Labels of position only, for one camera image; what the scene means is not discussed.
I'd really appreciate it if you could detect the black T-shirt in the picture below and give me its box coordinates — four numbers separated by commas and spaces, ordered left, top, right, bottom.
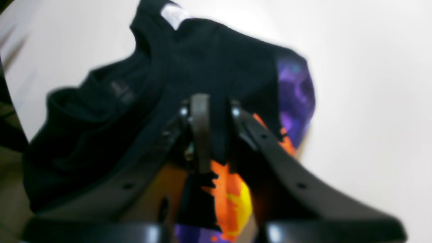
23, 0, 316, 243

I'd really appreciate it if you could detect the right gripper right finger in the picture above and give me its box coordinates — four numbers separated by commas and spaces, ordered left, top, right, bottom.
231, 101, 407, 243

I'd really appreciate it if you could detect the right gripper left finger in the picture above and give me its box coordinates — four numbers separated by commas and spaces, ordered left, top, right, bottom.
22, 94, 211, 243

